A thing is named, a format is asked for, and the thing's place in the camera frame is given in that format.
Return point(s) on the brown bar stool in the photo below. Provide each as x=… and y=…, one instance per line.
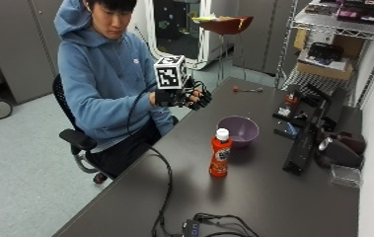
x=227, y=33

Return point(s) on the black speaker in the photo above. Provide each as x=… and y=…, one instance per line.
x=340, y=152

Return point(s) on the small black hub box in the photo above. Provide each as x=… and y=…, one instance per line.
x=192, y=228

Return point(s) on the white glass display cabinet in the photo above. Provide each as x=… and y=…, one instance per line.
x=177, y=29

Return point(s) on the small blue black gadget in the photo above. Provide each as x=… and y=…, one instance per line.
x=288, y=130

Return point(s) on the white marker cube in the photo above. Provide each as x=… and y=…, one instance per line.
x=169, y=72

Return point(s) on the black office chair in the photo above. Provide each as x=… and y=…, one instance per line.
x=75, y=131

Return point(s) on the cardboard box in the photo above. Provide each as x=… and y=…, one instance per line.
x=324, y=67

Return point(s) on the purple bowl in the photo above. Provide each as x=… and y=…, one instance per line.
x=240, y=130

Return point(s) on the the person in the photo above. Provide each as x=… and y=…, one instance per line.
x=103, y=82

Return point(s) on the orange drink bottle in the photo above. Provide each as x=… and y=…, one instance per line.
x=220, y=154

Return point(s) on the clear plastic box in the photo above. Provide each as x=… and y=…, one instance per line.
x=346, y=175

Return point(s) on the black flat device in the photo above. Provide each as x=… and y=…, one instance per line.
x=305, y=144

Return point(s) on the black bag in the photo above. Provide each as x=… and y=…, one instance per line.
x=325, y=52

